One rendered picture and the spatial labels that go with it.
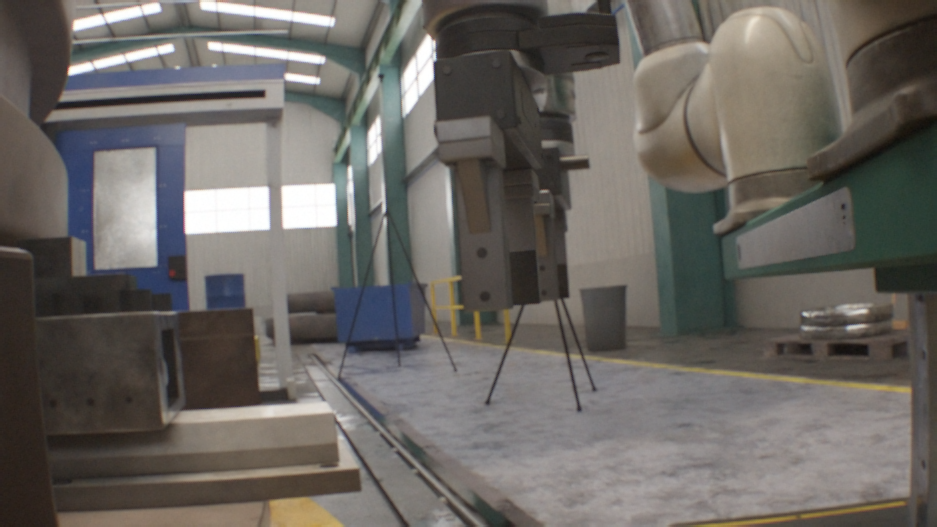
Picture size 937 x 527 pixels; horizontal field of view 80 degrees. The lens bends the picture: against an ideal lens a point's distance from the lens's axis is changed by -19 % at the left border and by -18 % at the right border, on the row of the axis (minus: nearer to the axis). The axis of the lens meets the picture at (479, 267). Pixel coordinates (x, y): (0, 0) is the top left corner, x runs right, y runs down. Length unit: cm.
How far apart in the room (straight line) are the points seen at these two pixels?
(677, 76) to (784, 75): 21
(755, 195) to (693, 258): 831
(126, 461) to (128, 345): 25
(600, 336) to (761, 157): 662
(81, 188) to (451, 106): 546
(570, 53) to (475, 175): 13
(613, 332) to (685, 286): 193
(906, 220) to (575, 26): 24
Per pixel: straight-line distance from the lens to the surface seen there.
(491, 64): 40
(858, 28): 38
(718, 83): 84
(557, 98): 72
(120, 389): 127
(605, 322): 732
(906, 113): 30
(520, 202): 51
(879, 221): 37
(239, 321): 259
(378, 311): 976
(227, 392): 258
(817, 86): 82
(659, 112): 96
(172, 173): 565
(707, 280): 921
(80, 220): 576
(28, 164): 159
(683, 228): 904
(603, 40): 45
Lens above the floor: 66
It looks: 3 degrees up
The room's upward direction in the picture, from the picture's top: 4 degrees counter-clockwise
